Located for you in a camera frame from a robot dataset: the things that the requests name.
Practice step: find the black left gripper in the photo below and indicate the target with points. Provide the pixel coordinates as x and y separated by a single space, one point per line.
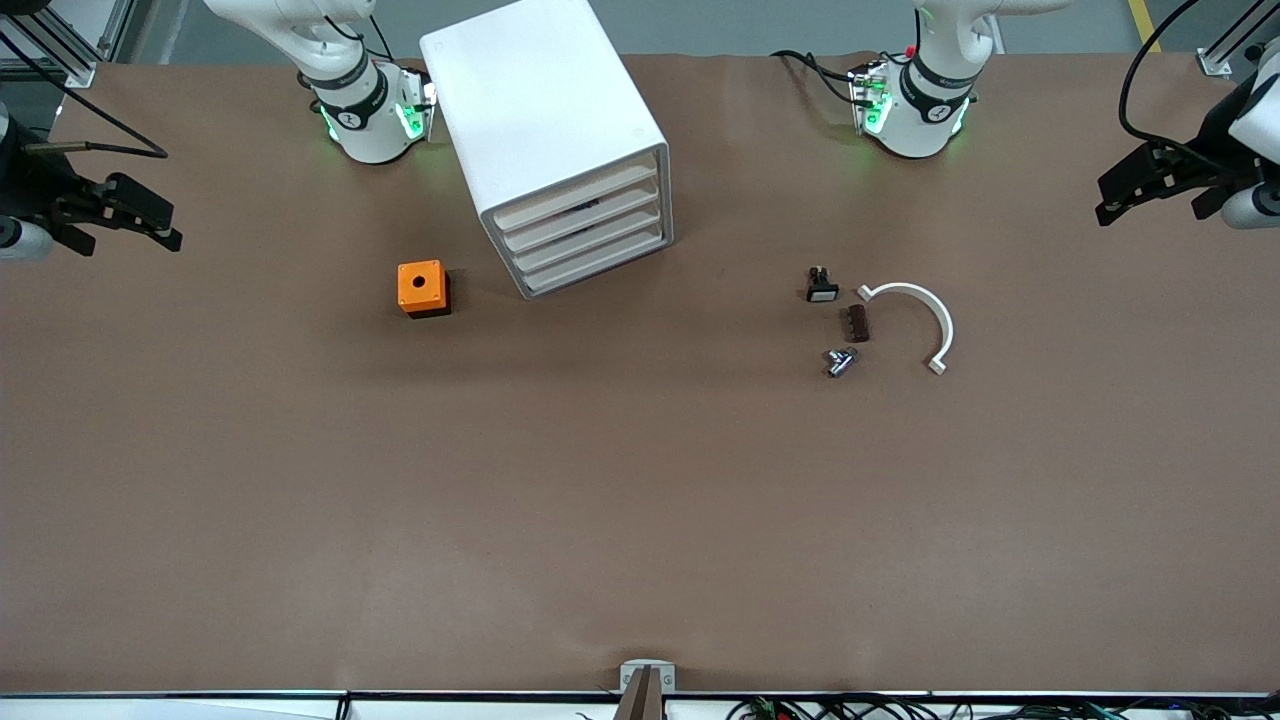
1202 160

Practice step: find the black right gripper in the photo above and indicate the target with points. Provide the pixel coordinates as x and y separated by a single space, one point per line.
30 186

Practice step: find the white plastic drawer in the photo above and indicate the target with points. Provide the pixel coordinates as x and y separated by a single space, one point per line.
570 225
560 200
590 270
580 248

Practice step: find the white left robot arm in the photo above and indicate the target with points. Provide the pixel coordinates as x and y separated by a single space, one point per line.
925 90

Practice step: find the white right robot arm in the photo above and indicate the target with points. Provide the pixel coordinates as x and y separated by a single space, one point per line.
350 110

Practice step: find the white drawer cabinet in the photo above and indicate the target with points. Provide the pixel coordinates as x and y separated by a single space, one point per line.
540 90

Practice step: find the brown terminal block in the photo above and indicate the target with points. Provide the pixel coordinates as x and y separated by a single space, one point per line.
857 324

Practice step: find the silver metal fitting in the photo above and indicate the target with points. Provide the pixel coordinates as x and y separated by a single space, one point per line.
840 361

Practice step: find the aluminium frame profile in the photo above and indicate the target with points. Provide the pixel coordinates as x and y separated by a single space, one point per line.
1225 55
60 50

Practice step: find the white curved plastic bracket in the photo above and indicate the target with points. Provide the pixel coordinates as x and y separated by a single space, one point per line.
940 315

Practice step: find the orange button enclosure box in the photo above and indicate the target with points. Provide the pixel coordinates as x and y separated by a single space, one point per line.
420 285

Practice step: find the black white push-button switch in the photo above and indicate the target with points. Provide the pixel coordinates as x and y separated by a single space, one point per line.
822 290

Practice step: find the grey metal mount bracket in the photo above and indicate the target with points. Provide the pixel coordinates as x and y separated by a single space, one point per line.
647 668

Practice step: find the brown camera stand post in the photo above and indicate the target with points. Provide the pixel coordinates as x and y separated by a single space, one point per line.
640 700

